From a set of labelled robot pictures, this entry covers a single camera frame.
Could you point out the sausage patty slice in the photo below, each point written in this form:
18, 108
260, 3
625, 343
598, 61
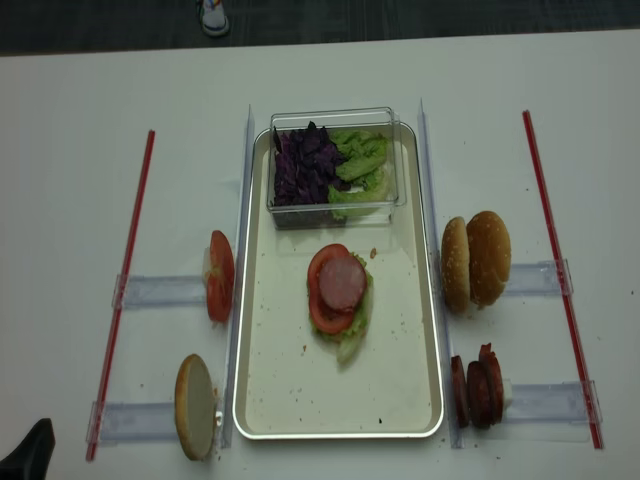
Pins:
342, 283

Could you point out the tomato slice on burger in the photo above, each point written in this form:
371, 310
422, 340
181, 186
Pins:
325, 319

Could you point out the green lettuce in container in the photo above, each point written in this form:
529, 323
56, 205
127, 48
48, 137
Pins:
360, 175

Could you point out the upright tomato slice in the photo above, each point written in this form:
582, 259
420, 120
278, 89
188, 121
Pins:
219, 277

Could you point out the lettuce leaf on burger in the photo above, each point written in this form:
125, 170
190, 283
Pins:
348, 342

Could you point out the clear plastic salad container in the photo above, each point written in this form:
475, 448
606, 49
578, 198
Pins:
381, 120

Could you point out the purple cabbage pieces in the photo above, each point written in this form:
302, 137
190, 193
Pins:
306, 164

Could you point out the white metal tray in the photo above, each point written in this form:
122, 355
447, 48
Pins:
288, 382

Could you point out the sesame bun left half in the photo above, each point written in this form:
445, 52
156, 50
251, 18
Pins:
455, 260

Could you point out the brown bun right half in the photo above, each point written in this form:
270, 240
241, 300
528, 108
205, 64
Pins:
490, 257

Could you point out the upright bottom bun half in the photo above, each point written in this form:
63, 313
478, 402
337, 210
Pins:
195, 408

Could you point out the back sausage slice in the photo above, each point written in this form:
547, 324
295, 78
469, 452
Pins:
488, 359

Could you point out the front sausage slice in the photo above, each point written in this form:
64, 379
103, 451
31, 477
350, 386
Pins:
460, 392

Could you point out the middle sausage slice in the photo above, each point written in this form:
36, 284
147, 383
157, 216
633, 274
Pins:
479, 396

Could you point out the right red strip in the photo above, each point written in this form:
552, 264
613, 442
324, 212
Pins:
580, 360

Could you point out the red strip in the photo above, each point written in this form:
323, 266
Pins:
97, 412
580, 360

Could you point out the left red strip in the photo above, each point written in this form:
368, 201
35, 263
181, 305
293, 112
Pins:
97, 412

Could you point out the black object at corner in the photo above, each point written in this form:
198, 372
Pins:
30, 459

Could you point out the right clear divider rail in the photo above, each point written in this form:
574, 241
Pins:
433, 247

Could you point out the clear divider rail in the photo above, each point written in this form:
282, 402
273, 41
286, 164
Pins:
226, 422
433, 247

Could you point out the left clear divider rail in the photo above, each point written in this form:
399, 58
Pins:
226, 422

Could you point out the clear tomato holder rail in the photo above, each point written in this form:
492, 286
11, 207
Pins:
137, 291

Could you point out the clear bun top holder rail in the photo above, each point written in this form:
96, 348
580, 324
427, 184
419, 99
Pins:
544, 278

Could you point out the clear bun holder rail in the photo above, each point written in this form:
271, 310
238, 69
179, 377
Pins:
119, 422
544, 278

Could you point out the clear bun bottom holder rail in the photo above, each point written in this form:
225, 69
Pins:
119, 422

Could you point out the clear sausage holder rail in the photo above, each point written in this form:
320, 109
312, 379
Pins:
571, 403

